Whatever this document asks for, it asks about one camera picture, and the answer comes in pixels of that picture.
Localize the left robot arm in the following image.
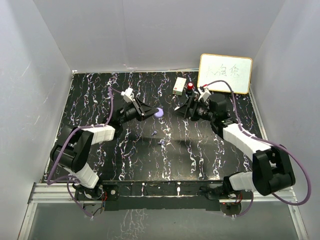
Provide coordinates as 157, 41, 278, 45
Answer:
50, 97, 164, 200

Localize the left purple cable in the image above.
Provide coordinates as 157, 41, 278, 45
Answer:
46, 86, 126, 217

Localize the purple round earbud case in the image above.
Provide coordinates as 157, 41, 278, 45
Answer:
153, 107, 164, 119

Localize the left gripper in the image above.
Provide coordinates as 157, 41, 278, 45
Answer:
119, 97, 159, 125

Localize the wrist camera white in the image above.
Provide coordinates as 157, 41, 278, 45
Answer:
197, 85, 211, 103
120, 87, 134, 103

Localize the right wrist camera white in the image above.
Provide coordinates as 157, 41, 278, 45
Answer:
197, 85, 211, 103

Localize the white cardboard box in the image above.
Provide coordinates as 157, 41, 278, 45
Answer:
172, 77, 187, 96

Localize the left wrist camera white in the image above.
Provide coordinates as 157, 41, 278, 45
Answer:
120, 87, 134, 103

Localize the white whiteboard yellow frame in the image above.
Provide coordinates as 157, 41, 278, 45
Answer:
197, 53, 253, 95

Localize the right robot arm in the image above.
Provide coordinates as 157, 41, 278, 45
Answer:
174, 94, 296, 199

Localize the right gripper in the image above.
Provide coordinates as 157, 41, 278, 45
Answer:
172, 96, 216, 122

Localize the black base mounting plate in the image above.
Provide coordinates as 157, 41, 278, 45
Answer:
75, 180, 251, 211

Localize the red emergency stop button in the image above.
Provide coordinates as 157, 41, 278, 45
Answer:
185, 82, 194, 96

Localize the aluminium frame rail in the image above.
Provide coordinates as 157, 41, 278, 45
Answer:
18, 182, 309, 240

